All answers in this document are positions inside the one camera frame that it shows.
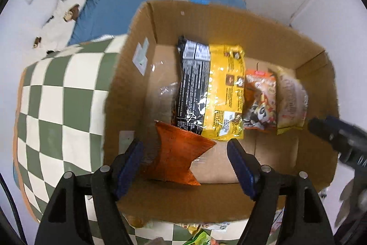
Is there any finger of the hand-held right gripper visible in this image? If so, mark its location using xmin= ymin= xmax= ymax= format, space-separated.
xmin=308 ymin=115 xmax=354 ymax=155

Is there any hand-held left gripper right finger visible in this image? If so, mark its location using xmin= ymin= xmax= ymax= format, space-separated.
xmin=226 ymin=138 xmax=334 ymax=245

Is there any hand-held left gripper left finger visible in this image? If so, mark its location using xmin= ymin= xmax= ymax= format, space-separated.
xmin=34 ymin=139 xmax=145 ymax=245

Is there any orange ridged snack packet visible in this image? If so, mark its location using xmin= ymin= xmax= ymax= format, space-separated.
xmin=142 ymin=120 xmax=217 ymax=186

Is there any brown cardboard box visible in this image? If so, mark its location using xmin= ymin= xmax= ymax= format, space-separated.
xmin=103 ymin=0 xmax=340 ymax=227

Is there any pale yellow bread packet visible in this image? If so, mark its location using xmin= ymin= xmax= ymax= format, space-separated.
xmin=268 ymin=66 xmax=309 ymax=135

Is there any red and white snack packet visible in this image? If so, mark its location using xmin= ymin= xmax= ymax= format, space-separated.
xmin=270 ymin=207 xmax=285 ymax=234

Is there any orange raccoon print snack packet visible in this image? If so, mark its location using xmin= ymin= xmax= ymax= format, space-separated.
xmin=242 ymin=68 xmax=278 ymax=131

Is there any white and yellow snack packet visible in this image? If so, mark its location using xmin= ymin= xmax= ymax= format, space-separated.
xmin=177 ymin=221 xmax=233 ymax=234

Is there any yellow noodle packet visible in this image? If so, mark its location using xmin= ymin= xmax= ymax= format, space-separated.
xmin=201 ymin=44 xmax=247 ymax=142

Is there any green snack packet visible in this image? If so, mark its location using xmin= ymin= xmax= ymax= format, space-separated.
xmin=183 ymin=229 xmax=220 ymax=245

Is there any green and white checkered blanket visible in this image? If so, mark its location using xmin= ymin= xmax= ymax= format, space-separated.
xmin=13 ymin=34 xmax=287 ymax=245

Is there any black noodle packet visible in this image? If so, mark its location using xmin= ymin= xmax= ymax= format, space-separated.
xmin=171 ymin=35 xmax=213 ymax=137

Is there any white bear print pillow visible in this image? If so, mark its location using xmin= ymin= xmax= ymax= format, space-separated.
xmin=31 ymin=0 xmax=91 ymax=55

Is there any black cable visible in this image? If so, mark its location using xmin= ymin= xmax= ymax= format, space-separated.
xmin=0 ymin=173 xmax=27 ymax=245

